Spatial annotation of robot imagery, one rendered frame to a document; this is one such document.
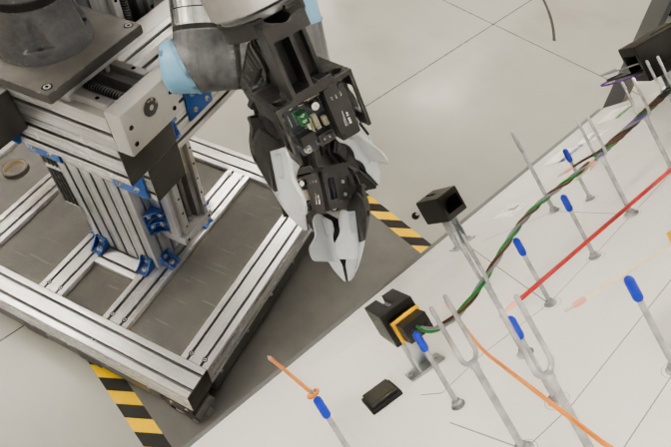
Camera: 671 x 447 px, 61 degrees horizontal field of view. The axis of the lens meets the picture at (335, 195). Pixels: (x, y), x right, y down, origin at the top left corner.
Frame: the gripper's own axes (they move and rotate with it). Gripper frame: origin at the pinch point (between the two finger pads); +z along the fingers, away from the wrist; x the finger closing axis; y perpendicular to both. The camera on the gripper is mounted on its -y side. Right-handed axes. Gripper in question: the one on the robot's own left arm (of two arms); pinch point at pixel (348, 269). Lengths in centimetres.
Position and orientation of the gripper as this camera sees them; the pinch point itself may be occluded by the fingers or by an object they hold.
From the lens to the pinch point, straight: 74.8
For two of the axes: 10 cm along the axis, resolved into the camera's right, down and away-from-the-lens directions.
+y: -4.9, 1.4, -8.6
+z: 1.9, 9.8, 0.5
